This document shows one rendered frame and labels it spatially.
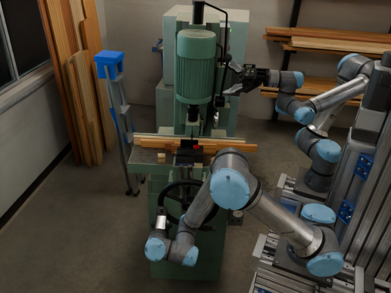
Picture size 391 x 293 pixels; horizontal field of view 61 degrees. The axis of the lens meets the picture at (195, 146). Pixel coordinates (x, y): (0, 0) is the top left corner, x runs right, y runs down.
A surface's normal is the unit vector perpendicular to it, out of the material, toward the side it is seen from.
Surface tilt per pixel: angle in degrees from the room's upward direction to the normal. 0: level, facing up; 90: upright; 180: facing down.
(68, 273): 0
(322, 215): 8
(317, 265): 95
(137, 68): 90
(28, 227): 0
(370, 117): 90
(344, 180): 90
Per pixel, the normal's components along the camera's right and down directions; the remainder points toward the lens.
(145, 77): -0.14, 0.52
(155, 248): 0.01, 0.05
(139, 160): 0.05, -0.85
